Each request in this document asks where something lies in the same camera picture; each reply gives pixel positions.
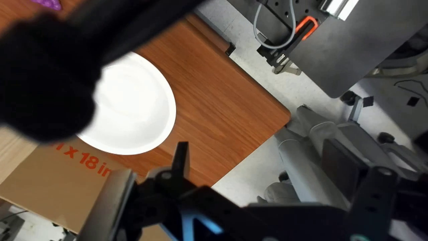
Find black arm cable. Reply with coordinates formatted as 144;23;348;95
0;0;205;144

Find orange-handled black clamp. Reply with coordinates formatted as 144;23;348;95
266;15;321;75

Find white bowl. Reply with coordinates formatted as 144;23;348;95
76;51;178;157

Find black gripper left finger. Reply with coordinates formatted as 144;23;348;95
79;140;198;241

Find aluminium extrusion rail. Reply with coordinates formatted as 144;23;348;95
320;0;360;21

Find black perforated breadboard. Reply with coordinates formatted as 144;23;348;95
226;0;297;48

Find gray cable coil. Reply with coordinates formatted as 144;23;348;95
251;0;300;51

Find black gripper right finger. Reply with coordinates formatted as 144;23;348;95
352;165;428;241

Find smooth black base plate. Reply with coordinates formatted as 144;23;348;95
285;0;428;99

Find large brown cardboard sheet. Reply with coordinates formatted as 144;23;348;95
0;126;131;236

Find purple object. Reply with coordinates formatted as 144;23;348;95
32;0;64;12

